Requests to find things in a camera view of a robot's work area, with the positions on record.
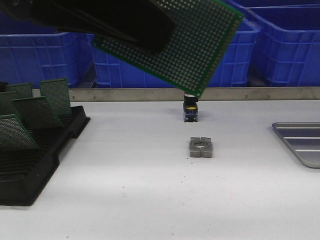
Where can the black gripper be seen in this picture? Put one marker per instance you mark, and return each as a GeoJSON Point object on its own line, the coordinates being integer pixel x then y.
{"type": "Point", "coordinates": [50, 13]}

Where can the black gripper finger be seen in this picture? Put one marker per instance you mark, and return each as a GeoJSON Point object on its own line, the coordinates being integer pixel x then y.
{"type": "Point", "coordinates": [139, 23]}

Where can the green perforated circuit board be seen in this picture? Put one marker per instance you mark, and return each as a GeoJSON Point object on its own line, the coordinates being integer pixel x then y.
{"type": "Point", "coordinates": [203, 31]}

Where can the green board front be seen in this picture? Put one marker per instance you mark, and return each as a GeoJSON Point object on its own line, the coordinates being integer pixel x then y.
{"type": "Point", "coordinates": [14, 136]}

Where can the green board rear right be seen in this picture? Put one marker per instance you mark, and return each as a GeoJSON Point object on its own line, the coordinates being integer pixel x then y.
{"type": "Point", "coordinates": [56, 92]}

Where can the green board rear left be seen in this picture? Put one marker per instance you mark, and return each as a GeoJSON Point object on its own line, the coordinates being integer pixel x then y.
{"type": "Point", "coordinates": [23, 90]}

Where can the green board middle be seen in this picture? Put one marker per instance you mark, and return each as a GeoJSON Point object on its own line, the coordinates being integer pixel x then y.
{"type": "Point", "coordinates": [37, 112]}

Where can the green board far left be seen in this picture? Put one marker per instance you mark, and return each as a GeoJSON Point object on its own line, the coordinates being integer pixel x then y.
{"type": "Point", "coordinates": [7, 108]}

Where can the black slotted board rack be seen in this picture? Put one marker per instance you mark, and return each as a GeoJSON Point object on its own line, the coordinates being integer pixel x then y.
{"type": "Point", "coordinates": [24, 174]}

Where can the silver metal tray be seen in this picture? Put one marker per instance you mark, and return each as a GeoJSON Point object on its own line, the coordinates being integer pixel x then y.
{"type": "Point", "coordinates": [302, 139]}

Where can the blue left plastic crate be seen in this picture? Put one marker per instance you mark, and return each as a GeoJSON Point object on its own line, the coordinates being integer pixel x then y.
{"type": "Point", "coordinates": [30, 53]}

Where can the blue plastic crate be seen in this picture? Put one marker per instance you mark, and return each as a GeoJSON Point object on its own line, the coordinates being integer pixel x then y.
{"type": "Point", "coordinates": [113, 73]}
{"type": "Point", "coordinates": [287, 48]}
{"type": "Point", "coordinates": [30, 53]}

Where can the blue centre plastic crate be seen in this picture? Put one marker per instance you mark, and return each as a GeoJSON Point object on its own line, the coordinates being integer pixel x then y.
{"type": "Point", "coordinates": [113, 73]}

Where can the red emergency stop button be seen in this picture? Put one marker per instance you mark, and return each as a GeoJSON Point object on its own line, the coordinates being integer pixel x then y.
{"type": "Point", "coordinates": [190, 108]}

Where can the blue far right crate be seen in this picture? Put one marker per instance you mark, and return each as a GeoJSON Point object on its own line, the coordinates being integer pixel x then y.
{"type": "Point", "coordinates": [245, 4]}

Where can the grey metal clamp block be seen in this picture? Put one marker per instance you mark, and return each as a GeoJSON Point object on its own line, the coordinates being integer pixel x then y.
{"type": "Point", "coordinates": [200, 147]}

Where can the blue right plastic crate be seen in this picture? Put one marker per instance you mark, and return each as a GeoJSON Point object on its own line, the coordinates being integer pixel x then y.
{"type": "Point", "coordinates": [287, 48]}

